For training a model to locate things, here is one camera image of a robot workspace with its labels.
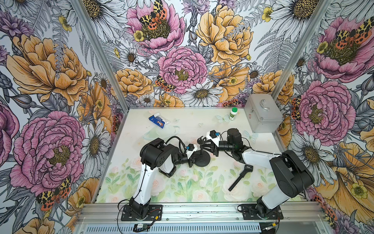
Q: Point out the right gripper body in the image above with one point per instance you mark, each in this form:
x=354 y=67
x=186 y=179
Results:
x=215 y=150

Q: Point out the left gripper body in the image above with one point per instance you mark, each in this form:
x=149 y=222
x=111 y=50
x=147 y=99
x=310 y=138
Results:
x=190 y=160

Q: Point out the black round stand base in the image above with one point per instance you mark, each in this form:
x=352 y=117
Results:
x=202 y=163

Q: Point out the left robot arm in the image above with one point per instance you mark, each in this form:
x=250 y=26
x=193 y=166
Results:
x=158 y=156

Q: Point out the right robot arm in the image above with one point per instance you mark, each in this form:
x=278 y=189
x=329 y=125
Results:
x=291 y=175

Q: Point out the white green-capped pill bottle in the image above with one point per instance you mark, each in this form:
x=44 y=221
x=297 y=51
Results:
x=233 y=113

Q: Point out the blue gauze bandage packet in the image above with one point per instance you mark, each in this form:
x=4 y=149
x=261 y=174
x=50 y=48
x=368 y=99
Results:
x=158 y=120

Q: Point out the silver first aid case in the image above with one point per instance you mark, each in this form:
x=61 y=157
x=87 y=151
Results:
x=262 y=113

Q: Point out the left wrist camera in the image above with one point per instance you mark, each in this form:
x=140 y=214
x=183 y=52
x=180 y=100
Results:
x=190 y=149

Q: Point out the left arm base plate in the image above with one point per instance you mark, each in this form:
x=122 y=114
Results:
x=143 y=213

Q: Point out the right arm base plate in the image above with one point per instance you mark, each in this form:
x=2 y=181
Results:
x=251 y=211

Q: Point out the white vented cable duct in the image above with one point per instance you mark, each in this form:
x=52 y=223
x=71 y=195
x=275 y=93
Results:
x=177 y=228

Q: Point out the aluminium front rail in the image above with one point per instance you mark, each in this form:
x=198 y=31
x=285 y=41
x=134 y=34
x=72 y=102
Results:
x=292 y=211

